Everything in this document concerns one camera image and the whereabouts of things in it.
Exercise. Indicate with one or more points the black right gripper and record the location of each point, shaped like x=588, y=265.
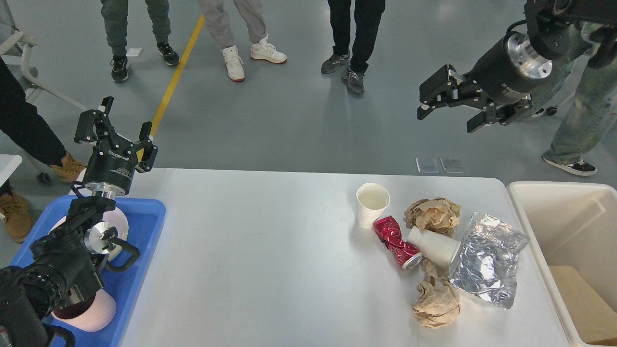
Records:
x=506, y=73

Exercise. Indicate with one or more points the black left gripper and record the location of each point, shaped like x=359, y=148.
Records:
x=112, y=167

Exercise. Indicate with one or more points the white paper cup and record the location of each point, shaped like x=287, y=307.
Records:
x=436, y=247
x=371, y=200

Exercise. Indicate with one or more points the silver foil wrapper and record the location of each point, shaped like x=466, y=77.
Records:
x=485, y=264

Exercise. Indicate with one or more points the brown paper bag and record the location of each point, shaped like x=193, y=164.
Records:
x=591, y=320

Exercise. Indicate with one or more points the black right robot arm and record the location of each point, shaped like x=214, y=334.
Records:
x=548, y=22

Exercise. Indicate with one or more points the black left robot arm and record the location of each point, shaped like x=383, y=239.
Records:
x=68, y=262

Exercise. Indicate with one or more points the right clear floor plate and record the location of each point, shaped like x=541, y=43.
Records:
x=452, y=165

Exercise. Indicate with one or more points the clear floor plate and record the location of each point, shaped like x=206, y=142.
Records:
x=452, y=165
x=427, y=165

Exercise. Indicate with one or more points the blue plastic tray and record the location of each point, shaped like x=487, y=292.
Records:
x=145, y=220

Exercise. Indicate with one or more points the left clear floor plate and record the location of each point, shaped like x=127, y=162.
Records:
x=427, y=165

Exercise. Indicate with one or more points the person with tan boots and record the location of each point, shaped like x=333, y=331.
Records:
x=22, y=124

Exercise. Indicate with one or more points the crumpled brown paper upper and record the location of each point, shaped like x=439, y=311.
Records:
x=439, y=215

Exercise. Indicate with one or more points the tipped white paper cup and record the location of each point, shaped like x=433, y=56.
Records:
x=436, y=247

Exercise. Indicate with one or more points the red foil wrapper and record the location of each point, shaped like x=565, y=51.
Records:
x=389, y=233

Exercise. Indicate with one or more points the white plastic bin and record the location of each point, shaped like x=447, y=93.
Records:
x=571, y=224

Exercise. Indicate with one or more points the crumpled brown paper ball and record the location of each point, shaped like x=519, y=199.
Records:
x=438, y=304

